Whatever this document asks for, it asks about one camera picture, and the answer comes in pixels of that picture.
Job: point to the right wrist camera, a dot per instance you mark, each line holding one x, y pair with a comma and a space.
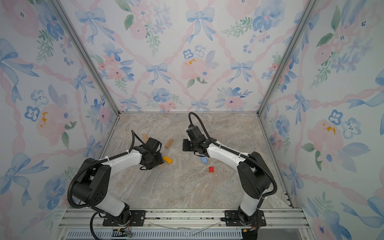
193, 132

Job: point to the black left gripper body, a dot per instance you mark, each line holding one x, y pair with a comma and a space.
157, 160

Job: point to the aluminium corner post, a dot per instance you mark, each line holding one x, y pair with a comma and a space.
291, 47
59, 10

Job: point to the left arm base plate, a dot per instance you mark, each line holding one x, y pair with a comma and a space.
133, 218

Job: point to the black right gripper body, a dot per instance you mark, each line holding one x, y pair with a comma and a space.
190, 145

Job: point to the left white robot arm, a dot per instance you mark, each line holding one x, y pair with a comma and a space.
90, 186

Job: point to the aluminium corner post left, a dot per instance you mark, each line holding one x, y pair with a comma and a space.
59, 10

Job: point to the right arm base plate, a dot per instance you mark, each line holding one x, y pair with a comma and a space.
245, 218

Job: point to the plain wooden block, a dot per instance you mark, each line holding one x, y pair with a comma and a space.
169, 143

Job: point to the light blue block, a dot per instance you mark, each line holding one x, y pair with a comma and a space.
204, 160

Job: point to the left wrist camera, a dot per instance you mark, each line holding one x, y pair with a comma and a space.
153, 145

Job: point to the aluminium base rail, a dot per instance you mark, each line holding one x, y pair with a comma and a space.
185, 224

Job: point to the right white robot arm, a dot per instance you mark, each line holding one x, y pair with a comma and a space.
256, 179

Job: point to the yellow rectangular block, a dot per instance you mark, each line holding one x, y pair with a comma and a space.
167, 159

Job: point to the aluminium corner post right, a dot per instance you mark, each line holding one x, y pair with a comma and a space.
291, 47

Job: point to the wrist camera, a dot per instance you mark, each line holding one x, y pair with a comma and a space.
153, 145
193, 132

